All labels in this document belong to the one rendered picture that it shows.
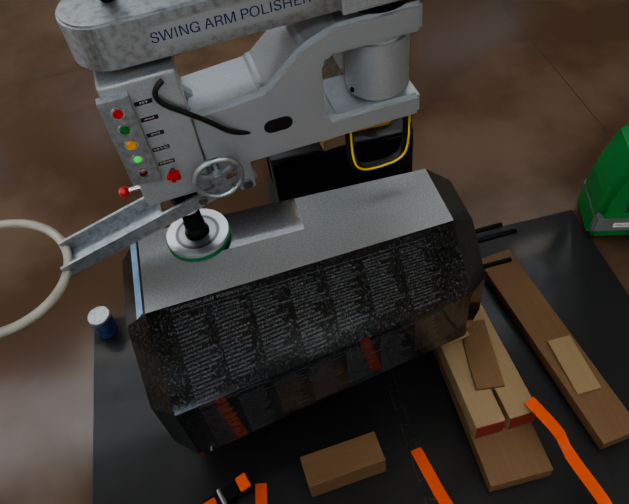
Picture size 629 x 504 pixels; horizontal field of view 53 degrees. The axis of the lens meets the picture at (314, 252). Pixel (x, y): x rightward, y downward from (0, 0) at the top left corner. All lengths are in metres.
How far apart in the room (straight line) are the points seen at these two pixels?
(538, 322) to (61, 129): 3.06
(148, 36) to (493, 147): 2.45
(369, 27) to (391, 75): 0.18
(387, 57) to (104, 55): 0.74
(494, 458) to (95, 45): 1.92
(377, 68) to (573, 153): 2.05
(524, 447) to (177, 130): 1.70
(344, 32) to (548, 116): 2.35
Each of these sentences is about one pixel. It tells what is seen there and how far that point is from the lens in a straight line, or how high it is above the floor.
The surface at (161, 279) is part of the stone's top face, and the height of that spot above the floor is 0.85.
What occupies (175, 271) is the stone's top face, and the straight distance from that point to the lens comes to 2.11.
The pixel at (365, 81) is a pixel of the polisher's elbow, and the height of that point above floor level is 1.34.
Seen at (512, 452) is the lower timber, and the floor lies 0.09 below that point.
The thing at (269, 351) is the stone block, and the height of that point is 0.68.
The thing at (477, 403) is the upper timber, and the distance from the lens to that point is 2.51.
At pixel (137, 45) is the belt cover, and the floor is 1.65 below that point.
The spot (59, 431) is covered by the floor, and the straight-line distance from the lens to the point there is 2.98.
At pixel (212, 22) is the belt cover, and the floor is 1.65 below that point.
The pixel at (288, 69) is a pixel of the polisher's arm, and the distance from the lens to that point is 1.71.
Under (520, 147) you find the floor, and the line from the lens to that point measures 3.68.
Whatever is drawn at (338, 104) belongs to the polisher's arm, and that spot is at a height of 1.27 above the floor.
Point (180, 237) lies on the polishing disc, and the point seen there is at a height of 0.87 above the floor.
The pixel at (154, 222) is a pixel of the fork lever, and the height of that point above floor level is 1.03.
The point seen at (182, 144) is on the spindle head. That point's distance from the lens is 1.77.
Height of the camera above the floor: 2.44
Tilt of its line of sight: 51 degrees down
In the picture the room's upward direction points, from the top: 9 degrees counter-clockwise
